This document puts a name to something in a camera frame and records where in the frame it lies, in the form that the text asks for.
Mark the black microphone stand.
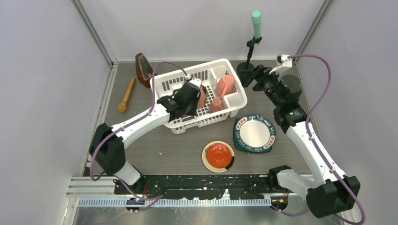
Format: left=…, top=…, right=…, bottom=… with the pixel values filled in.
left=237, top=36, right=262, bottom=77

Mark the large pink mug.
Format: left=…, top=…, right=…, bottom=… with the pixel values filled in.
left=215, top=75, right=234, bottom=100

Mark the brown wooden metronome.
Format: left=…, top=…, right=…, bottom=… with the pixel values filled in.
left=135, top=52, right=153, bottom=89

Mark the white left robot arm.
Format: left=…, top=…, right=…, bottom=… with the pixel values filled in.
left=89, top=78, right=202, bottom=194

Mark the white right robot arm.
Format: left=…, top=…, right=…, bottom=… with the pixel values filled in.
left=237, top=65, right=360, bottom=218

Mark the slotted white cable duct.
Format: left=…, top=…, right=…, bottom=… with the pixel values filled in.
left=77, top=196, right=271, bottom=207

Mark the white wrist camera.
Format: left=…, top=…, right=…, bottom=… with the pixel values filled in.
left=184, top=75, right=202, bottom=89
left=269, top=54, right=293, bottom=74

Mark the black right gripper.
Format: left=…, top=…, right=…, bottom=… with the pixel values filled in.
left=237, top=64, right=284, bottom=108

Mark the small pink cup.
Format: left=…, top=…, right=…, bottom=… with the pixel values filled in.
left=208, top=98, right=224, bottom=113

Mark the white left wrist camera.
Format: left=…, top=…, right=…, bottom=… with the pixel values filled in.
left=184, top=75, right=202, bottom=89

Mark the mint green microphone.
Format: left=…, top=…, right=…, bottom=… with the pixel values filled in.
left=251, top=10, right=262, bottom=40

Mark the white round plate with lettering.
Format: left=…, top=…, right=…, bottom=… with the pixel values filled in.
left=237, top=115, right=277, bottom=151

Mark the white plastic dish rack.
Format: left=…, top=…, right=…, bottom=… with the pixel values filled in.
left=149, top=58, right=248, bottom=135

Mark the teal square plate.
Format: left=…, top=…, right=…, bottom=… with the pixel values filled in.
left=233, top=114, right=277, bottom=153

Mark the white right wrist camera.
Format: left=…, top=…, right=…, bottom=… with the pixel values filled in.
left=269, top=54, right=293, bottom=74

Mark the wooden pestle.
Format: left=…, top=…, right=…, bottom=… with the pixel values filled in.
left=117, top=78, right=136, bottom=113

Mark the red and cream saucer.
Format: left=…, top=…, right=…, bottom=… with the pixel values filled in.
left=201, top=141, right=235, bottom=173

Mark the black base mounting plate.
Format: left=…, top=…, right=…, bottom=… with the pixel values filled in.
left=130, top=173, right=293, bottom=200

